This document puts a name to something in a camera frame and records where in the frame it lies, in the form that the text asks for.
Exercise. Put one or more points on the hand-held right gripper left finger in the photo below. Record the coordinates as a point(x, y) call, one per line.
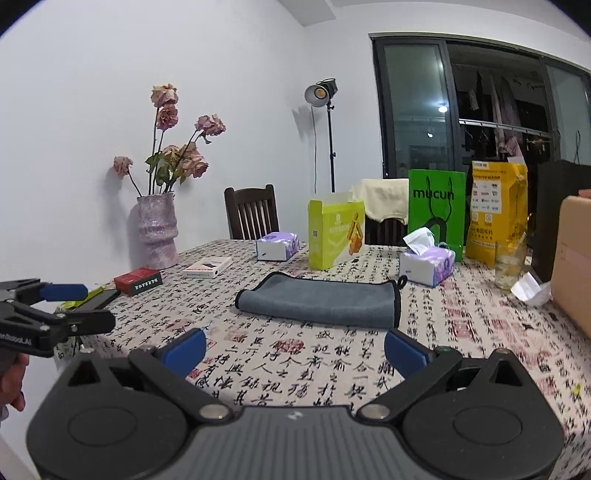
point(183, 351)

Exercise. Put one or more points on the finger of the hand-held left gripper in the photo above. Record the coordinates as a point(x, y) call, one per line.
point(62, 291)
point(87, 322)

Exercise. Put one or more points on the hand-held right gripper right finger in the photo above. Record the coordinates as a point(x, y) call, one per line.
point(407, 352)

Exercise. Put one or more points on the grey towel with black edge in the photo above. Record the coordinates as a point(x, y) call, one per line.
point(318, 302)

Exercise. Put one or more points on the person's left hand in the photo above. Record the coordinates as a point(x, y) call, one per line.
point(11, 381)

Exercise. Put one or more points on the black phone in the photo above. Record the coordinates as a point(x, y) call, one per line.
point(102, 300)

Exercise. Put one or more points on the green wrapper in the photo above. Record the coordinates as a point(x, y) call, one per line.
point(90, 293)

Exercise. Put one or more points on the red small box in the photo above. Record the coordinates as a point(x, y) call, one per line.
point(138, 281)

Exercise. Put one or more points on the purple white tissue pack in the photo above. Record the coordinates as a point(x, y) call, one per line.
point(277, 249)
point(425, 268)

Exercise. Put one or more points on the white flat box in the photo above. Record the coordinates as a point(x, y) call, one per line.
point(207, 267)

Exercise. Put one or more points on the calligraphy printed tablecloth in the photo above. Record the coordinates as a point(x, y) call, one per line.
point(300, 364)

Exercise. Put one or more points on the pink ceramic vase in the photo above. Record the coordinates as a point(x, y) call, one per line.
point(157, 235)

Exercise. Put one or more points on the dark wooden chair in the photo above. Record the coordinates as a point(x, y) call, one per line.
point(251, 217)
point(388, 231)

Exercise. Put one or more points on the clear drinking glass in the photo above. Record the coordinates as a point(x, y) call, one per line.
point(510, 268)

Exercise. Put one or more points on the crumpled white paper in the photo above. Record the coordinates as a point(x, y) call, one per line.
point(531, 290)

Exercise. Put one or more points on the yellow-green cardboard carton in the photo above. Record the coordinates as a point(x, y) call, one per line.
point(332, 235)

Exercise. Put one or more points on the green paper bag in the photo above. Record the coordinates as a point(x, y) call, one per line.
point(436, 203)

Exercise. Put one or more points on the cream cloth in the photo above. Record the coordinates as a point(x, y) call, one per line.
point(381, 198)

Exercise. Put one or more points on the yellow plastic bag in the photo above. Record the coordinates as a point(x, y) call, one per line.
point(494, 221)

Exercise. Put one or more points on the brown cardboard box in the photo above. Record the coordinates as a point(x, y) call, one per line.
point(575, 258)

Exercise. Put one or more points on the dried pink roses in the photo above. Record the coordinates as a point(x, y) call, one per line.
point(166, 117)

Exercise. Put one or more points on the black paper bag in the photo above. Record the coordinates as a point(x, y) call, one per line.
point(551, 207)

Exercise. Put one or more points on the studio light on stand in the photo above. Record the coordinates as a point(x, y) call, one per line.
point(330, 138)

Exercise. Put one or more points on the black framed sliding glass door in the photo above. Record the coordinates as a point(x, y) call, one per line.
point(411, 115)

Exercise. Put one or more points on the hanging pink garment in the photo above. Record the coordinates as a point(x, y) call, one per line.
point(503, 115)

